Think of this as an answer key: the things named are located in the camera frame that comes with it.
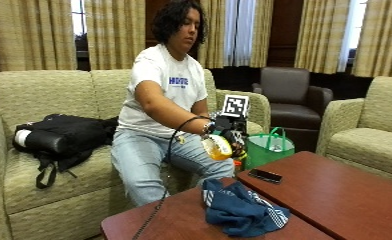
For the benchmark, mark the yellow juice bottle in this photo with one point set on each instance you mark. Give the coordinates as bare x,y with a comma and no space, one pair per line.
216,148

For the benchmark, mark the orange bottle cap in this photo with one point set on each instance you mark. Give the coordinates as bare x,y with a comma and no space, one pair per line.
238,163

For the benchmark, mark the green tote bag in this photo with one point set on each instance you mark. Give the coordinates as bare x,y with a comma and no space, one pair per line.
260,154

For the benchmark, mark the black smartphone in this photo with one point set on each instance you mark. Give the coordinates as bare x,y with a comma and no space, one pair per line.
266,175

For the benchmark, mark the white cube of black markers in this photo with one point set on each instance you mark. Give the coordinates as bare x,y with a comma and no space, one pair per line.
235,105

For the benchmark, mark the blue striped cloth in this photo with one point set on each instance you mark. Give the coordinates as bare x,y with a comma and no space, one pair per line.
243,210

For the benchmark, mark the brown leather armchair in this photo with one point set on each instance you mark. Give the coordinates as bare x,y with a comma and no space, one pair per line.
294,100

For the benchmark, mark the the person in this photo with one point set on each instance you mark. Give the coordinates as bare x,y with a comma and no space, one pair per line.
160,76

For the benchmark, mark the beige checked curtain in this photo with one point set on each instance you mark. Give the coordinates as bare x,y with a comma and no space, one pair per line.
384,40
323,36
31,33
117,33
214,50
262,33

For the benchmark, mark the beige fabric armchair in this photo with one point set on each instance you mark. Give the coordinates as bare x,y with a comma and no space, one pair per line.
373,133

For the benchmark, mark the white sheer curtain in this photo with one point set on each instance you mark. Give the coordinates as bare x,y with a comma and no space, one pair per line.
239,33

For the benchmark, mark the black backpack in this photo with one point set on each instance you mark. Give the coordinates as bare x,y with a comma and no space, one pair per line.
63,136

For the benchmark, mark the beige fabric sofa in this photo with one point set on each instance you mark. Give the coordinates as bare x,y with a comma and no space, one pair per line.
50,186

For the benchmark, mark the white water bottle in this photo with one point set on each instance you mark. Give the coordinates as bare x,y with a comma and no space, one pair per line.
22,137

